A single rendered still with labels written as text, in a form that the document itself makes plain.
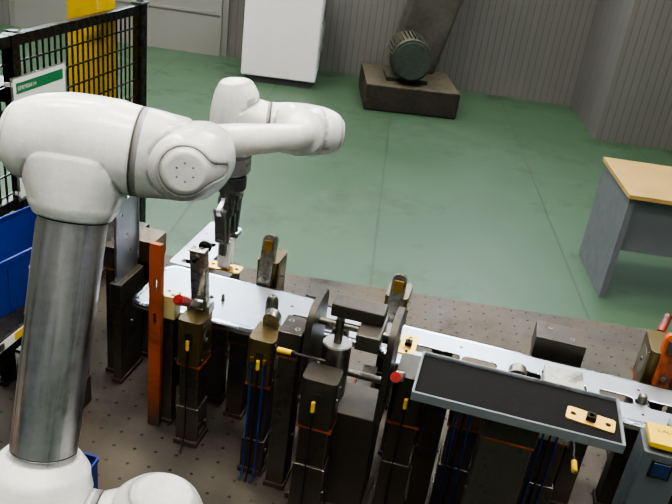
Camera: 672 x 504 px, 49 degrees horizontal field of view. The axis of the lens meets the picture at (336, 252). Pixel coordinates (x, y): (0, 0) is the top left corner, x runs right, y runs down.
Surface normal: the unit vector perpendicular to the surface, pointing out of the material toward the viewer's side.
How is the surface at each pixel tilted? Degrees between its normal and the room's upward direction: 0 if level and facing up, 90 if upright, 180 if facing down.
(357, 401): 0
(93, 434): 0
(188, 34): 90
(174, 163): 83
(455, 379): 0
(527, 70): 90
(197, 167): 81
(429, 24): 90
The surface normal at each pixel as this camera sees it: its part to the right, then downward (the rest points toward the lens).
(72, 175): 0.05, 0.27
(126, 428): 0.12, -0.89
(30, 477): 0.22, -0.49
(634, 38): -0.10, 0.43
